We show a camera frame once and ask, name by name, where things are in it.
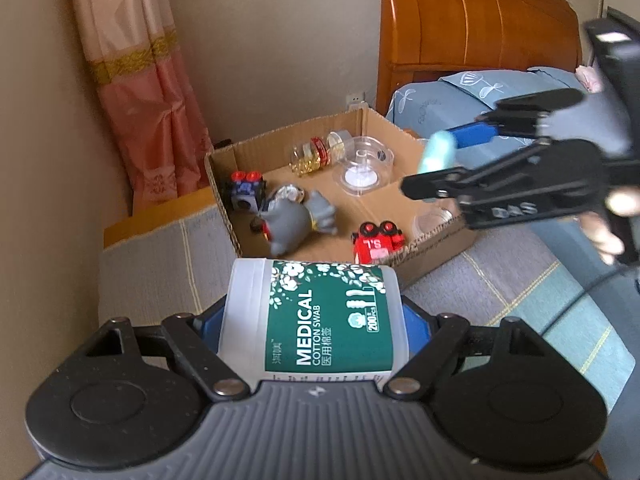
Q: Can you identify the wooden headboard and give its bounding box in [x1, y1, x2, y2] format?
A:
[372, 0, 583, 116]

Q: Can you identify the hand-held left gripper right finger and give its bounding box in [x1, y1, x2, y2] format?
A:
[382, 296, 556, 401]

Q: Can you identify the blue and black toy car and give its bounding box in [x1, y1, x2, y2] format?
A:
[230, 170, 266, 215]

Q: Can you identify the pink cloth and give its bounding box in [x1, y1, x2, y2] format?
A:
[575, 63, 603, 93]

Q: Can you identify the blue floral bed sheet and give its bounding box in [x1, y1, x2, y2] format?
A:
[385, 66, 640, 480]

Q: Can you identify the pink curtain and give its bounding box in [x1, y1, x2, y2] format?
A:
[67, 0, 213, 213]

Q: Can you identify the cardboard box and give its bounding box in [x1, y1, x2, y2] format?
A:
[204, 106, 478, 288]

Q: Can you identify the person's right hand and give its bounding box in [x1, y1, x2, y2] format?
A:
[577, 182, 640, 267]

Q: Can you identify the grey checked cloth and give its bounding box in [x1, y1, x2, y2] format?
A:
[97, 203, 640, 480]

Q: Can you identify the blue floral pillow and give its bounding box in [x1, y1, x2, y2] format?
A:
[439, 67, 583, 116]

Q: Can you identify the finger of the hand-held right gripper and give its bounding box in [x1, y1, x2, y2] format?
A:
[449, 87, 587, 150]
[400, 139, 612, 231]

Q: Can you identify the red toy truck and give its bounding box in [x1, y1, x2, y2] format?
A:
[350, 220, 406, 265]

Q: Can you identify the clear bottle of yellow capsules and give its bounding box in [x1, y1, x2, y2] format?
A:
[288, 130, 353, 177]

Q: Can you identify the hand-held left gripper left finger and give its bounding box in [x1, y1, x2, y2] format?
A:
[75, 296, 253, 402]

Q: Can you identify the black cable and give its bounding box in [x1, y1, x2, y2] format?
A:
[537, 265, 638, 341]

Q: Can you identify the grey hippo toy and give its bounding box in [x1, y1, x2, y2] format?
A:
[250, 186, 338, 257]

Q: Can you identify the clear round plastic container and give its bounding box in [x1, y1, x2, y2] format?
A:
[331, 135, 396, 194]

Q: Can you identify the small clear round lid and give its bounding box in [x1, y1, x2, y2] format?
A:
[412, 208, 453, 236]

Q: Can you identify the pale green small container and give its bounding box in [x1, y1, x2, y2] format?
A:
[419, 130, 458, 204]

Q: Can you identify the green label cotton swab jar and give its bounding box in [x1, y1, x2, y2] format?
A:
[216, 258, 412, 386]

